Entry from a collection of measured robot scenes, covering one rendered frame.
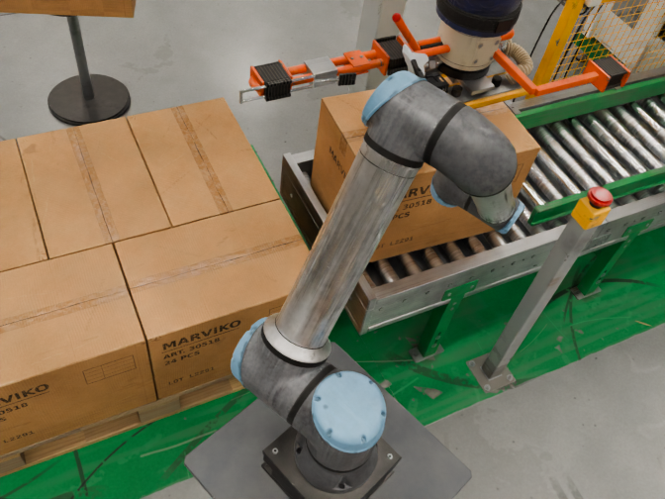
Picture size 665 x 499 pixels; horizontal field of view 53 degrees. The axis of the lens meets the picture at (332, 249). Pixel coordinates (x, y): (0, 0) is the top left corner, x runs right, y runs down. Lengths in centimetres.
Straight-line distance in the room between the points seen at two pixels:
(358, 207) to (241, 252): 111
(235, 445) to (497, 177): 92
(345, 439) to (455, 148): 58
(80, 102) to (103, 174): 118
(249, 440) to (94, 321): 69
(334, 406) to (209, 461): 45
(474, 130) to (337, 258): 34
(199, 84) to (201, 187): 140
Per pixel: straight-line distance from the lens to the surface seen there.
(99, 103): 363
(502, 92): 203
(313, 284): 125
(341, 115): 213
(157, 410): 247
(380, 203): 116
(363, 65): 179
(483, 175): 112
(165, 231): 230
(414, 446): 172
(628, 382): 302
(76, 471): 251
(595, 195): 201
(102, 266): 224
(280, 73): 170
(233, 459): 166
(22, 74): 393
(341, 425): 131
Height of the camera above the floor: 230
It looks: 51 degrees down
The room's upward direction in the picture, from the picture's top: 11 degrees clockwise
